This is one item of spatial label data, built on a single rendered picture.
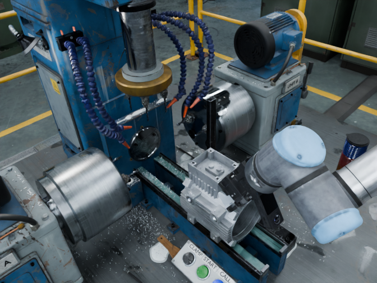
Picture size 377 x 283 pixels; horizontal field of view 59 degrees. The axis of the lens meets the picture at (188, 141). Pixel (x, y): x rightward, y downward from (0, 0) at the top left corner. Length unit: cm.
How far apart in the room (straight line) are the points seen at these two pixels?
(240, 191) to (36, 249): 53
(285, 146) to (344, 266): 71
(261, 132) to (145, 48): 67
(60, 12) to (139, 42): 26
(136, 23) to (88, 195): 49
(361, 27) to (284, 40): 271
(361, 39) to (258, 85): 287
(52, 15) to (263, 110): 83
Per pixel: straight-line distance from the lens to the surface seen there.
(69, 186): 99
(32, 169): 168
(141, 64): 102
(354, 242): 133
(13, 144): 338
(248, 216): 111
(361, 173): 78
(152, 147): 132
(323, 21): 427
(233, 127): 127
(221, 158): 103
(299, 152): 63
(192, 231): 118
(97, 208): 100
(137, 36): 99
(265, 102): 136
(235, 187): 81
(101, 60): 121
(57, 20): 111
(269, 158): 67
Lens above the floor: 181
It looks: 38 degrees down
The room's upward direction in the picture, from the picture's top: 3 degrees counter-clockwise
